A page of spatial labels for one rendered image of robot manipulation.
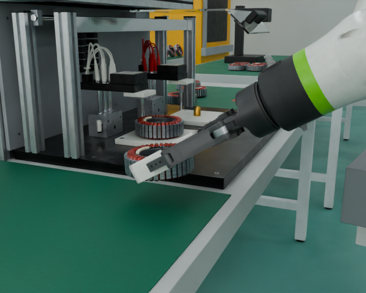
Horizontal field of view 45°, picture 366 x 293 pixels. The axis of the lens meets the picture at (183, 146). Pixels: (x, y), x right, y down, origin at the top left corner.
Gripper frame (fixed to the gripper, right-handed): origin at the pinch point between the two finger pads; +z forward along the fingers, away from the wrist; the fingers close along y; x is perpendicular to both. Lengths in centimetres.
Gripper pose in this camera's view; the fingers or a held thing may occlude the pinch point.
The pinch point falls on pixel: (160, 159)
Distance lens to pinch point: 71.6
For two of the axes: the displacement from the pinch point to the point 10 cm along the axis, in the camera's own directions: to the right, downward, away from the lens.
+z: -7.9, 4.0, 4.6
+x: 4.7, 8.8, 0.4
